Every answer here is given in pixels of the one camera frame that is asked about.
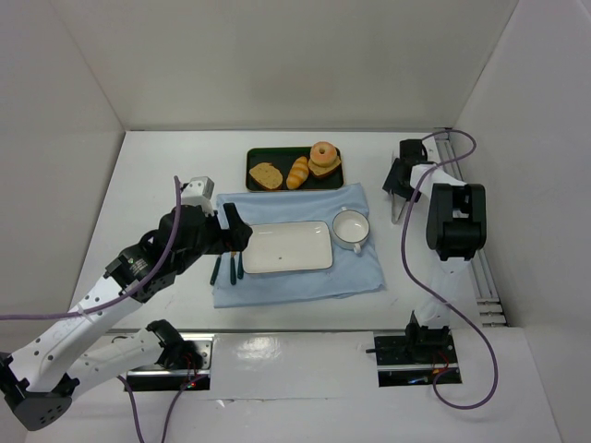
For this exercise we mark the gold knife green handle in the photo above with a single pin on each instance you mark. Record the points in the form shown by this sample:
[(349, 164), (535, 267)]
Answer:
[(233, 277)]

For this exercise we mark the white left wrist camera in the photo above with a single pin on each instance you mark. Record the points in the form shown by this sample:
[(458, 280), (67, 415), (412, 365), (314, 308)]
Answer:
[(197, 192)]

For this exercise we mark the brown bread slice right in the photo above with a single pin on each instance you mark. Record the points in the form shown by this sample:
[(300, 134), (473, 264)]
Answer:
[(321, 172)]

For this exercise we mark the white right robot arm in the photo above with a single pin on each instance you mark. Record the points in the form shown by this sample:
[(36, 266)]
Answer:
[(456, 229)]

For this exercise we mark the dark green tray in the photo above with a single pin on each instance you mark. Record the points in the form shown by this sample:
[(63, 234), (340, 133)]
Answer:
[(282, 158)]

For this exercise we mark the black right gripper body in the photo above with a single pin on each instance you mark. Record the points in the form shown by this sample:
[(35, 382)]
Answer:
[(399, 183)]

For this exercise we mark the gold spoon green handle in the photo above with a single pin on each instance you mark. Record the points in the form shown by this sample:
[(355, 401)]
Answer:
[(239, 267)]

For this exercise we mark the white rectangular plate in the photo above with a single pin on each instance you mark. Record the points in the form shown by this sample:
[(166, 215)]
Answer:
[(288, 247)]

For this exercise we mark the white bowl with handles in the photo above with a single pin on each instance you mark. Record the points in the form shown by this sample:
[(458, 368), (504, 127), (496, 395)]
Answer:
[(350, 230)]

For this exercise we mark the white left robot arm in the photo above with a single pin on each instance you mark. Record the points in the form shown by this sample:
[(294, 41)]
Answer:
[(40, 380)]

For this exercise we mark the light blue cloth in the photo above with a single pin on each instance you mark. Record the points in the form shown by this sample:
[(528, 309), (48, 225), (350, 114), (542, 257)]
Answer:
[(349, 273)]

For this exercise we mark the metal tongs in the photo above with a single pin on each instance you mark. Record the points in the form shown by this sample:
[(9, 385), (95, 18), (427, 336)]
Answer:
[(399, 205)]

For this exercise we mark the golden bread roll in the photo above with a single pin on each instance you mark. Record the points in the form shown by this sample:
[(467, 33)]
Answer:
[(298, 173)]

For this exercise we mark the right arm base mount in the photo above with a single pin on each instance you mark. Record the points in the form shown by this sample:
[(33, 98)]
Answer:
[(400, 364)]

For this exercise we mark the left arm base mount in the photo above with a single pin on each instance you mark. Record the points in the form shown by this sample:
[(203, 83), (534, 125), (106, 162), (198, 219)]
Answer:
[(189, 364)]

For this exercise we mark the brown bread slice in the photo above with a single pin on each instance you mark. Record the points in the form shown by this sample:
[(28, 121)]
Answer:
[(321, 172), (266, 176)]

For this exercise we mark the pink glazed donut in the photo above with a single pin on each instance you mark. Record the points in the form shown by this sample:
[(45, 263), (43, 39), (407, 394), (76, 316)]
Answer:
[(323, 154)]

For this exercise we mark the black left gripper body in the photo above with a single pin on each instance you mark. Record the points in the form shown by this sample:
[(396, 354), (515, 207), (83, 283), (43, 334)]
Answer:
[(222, 233)]

